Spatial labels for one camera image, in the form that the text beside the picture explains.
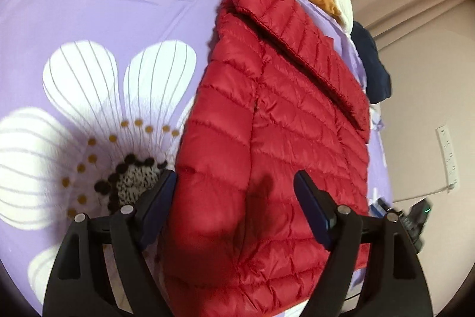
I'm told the navy garment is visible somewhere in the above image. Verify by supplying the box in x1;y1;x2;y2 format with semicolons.
351;22;393;104

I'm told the red puffer jacket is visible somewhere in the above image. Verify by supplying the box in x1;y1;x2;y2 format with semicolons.
158;0;372;317

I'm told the white power strip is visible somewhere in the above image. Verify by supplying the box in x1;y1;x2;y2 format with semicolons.
436;124;461;191

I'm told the purple floral bedsheet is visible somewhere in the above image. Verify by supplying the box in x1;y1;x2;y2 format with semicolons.
0;0;395;317

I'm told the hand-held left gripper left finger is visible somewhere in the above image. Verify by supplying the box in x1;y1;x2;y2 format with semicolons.
42;169;178;317

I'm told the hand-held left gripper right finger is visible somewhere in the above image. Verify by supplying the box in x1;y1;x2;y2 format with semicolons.
293;169;434;317

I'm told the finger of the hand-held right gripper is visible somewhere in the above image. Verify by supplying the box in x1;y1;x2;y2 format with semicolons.
371;197;395;220

